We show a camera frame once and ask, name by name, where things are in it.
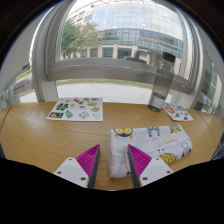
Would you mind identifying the glass-fronted building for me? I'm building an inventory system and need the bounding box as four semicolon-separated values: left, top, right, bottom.
66;0;186;68

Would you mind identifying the white cartoon-print towel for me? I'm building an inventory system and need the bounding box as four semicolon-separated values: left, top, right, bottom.
106;124;194;179

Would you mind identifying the white-framed window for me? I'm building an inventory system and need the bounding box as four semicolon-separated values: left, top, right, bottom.
31;0;204;103

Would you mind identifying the clear bottle with black cap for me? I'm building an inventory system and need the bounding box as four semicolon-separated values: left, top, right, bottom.
147;51;177;113

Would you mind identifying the grey window handle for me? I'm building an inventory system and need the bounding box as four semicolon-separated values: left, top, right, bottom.
123;49;151;65

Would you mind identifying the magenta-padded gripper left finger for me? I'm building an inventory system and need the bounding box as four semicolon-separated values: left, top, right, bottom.
53;143;101;190

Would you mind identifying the green tree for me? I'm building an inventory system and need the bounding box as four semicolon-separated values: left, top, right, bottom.
59;18;101;61

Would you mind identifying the sticker sheet with red circle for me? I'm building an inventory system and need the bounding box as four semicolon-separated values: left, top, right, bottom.
163;102;195;122

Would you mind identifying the sticker sheet with green stickers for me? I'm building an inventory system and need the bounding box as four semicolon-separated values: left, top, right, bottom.
46;97;104;122

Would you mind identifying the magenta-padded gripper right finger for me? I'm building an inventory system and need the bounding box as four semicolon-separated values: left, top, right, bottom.
127;144;174;189

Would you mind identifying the white rail with knobs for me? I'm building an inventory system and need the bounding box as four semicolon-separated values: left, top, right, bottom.
0;76;34;105
193;89;224;116

